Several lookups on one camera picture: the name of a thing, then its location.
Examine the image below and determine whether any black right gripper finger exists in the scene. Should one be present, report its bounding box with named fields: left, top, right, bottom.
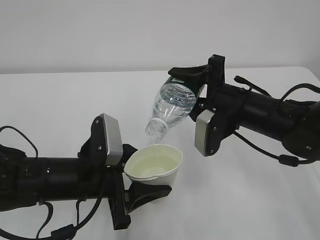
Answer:
left=167, top=64, right=209, bottom=94
left=189, top=98, right=208, bottom=122

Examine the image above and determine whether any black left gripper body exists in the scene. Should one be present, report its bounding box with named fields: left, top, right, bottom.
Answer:
left=77, top=116, right=131, bottom=224

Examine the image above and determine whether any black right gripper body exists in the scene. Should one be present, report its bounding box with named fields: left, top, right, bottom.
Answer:
left=199, top=54, right=246, bottom=157

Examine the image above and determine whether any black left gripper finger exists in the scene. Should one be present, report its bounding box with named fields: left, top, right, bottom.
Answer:
left=121, top=143, right=138, bottom=165
left=124, top=182, right=172, bottom=214

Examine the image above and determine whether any clear green-label water bottle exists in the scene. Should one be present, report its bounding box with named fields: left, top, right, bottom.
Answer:
left=145, top=76, right=204, bottom=141

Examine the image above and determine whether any white paper cup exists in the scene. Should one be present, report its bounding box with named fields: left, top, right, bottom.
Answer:
left=124, top=144, right=183, bottom=187

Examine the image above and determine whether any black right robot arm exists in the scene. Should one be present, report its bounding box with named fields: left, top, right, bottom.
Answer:
left=168, top=54, right=320, bottom=167

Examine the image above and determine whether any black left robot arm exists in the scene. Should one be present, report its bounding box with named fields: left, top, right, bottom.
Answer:
left=0, top=113, right=172, bottom=230

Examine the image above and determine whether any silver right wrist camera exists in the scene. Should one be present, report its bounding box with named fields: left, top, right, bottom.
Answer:
left=194, top=109, right=215, bottom=157

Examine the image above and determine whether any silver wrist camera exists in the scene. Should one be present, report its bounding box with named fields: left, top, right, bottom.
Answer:
left=100, top=113, right=123, bottom=167
left=194, top=109, right=215, bottom=157

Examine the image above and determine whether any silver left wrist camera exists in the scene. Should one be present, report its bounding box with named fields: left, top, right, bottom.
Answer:
left=100, top=113, right=123, bottom=167

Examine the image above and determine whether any black left camera cable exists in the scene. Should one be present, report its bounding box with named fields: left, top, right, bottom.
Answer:
left=0, top=125, right=103, bottom=240

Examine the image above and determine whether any black camera cable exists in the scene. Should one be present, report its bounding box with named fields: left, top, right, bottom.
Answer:
left=233, top=75, right=320, bottom=167
left=0, top=125, right=103, bottom=240

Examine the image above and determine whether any black right camera cable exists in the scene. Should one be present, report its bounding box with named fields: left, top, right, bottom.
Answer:
left=233, top=75, right=320, bottom=167

